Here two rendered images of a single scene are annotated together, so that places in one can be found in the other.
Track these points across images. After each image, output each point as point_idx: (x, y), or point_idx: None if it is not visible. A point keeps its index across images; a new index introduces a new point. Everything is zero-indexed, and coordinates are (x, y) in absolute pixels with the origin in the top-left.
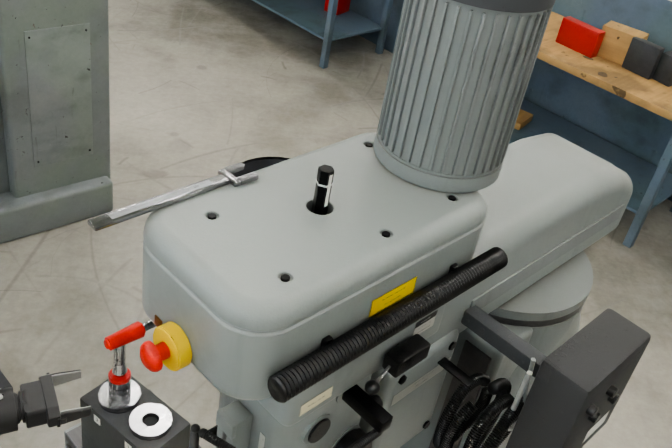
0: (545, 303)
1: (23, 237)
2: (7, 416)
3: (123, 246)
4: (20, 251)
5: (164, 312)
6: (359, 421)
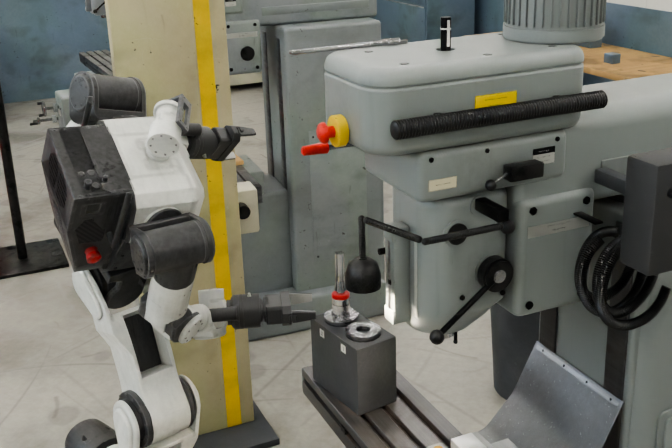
0: None
1: (302, 331)
2: (252, 308)
3: None
4: (298, 341)
5: (335, 112)
6: (503, 254)
